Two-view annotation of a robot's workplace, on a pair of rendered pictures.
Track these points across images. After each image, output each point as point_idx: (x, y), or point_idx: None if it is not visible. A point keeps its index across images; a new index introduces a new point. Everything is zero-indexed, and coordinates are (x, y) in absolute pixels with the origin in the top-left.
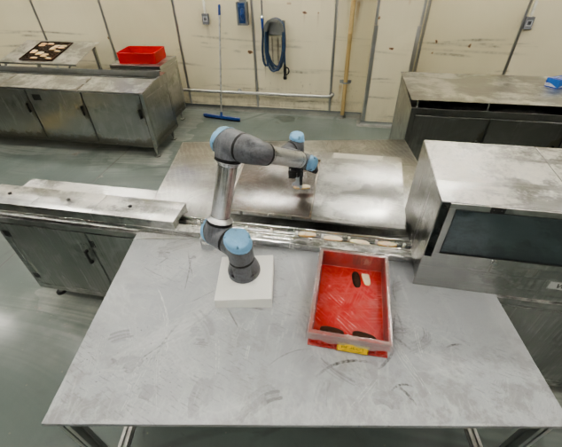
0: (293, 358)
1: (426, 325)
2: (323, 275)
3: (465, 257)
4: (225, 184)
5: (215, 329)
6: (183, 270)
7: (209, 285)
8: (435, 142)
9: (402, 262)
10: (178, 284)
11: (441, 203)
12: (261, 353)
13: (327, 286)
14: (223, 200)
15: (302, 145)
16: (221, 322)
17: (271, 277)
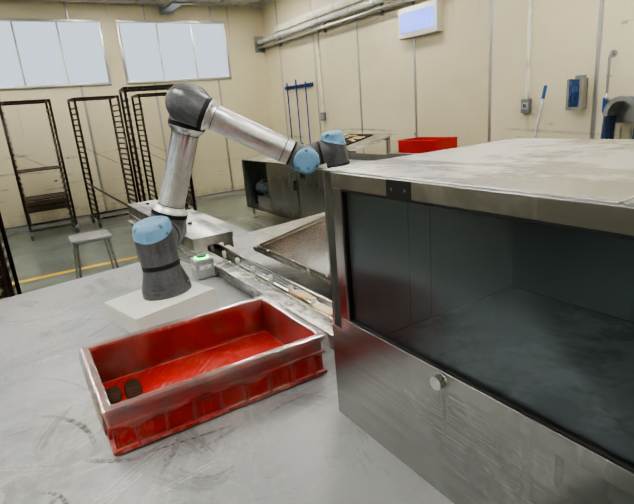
0: (57, 388)
1: (244, 469)
2: (243, 340)
3: (389, 347)
4: (169, 154)
5: (72, 331)
6: None
7: None
8: (528, 139)
9: None
10: (124, 291)
11: (322, 175)
12: (52, 367)
13: (223, 351)
14: (165, 177)
15: (335, 151)
16: (86, 328)
17: (173, 303)
